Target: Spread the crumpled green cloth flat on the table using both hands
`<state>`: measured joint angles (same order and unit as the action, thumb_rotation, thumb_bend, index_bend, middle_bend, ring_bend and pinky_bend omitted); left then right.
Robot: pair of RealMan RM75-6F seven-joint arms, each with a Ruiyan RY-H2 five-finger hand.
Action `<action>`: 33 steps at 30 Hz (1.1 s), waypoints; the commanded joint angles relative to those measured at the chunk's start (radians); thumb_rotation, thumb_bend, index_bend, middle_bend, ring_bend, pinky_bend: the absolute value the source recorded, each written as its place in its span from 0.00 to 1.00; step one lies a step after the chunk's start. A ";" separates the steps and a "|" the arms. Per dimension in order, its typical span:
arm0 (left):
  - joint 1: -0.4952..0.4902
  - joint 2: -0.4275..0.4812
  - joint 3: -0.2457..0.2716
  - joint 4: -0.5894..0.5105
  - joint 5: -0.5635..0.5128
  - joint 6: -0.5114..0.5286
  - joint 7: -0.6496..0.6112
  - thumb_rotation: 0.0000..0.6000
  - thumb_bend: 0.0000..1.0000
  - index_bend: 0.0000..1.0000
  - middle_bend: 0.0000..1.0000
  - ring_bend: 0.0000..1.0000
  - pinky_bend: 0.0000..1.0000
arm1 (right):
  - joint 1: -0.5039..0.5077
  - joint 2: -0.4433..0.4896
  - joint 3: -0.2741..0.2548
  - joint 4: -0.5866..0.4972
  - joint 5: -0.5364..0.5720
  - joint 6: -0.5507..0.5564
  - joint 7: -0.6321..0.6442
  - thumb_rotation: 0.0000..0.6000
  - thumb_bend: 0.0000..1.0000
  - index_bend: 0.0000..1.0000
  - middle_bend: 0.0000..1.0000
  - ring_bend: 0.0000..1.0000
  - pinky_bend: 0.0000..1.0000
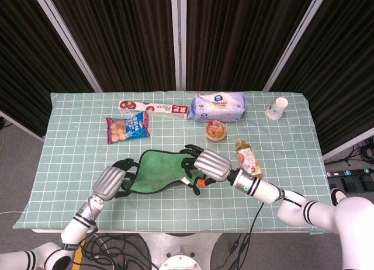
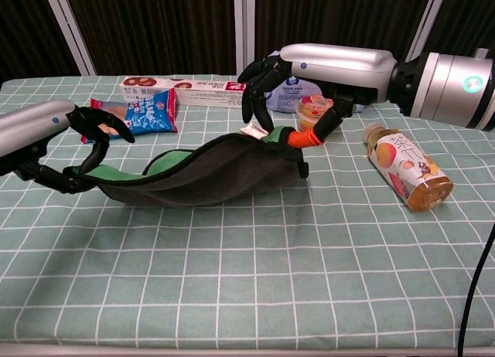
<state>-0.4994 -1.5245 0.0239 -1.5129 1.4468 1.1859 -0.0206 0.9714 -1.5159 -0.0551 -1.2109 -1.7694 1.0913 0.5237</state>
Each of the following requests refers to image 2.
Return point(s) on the light purple tissue pack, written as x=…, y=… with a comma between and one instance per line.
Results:
x=294, y=94

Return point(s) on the dark pleated partition panel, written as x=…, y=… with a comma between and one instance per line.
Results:
x=27, y=32
x=162, y=28
x=472, y=17
x=332, y=13

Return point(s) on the long white cookie box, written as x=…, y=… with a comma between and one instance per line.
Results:
x=209, y=94

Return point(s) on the peach tea bottle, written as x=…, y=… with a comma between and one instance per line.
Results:
x=410, y=167

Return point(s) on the orange jelly cup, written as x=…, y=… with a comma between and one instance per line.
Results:
x=311, y=109

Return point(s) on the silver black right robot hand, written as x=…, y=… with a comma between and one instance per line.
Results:
x=348, y=71

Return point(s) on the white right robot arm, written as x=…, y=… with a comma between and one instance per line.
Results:
x=448, y=86

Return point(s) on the blue biscuit snack bag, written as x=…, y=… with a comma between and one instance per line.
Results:
x=151, y=113

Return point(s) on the green checked tablecloth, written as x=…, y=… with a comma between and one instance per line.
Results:
x=247, y=264

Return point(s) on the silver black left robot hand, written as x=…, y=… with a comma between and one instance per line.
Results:
x=31, y=125

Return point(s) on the grey cloth with black trim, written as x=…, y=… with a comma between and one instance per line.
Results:
x=216, y=171

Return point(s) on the white partition frame post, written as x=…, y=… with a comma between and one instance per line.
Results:
x=244, y=24
x=73, y=28
x=429, y=17

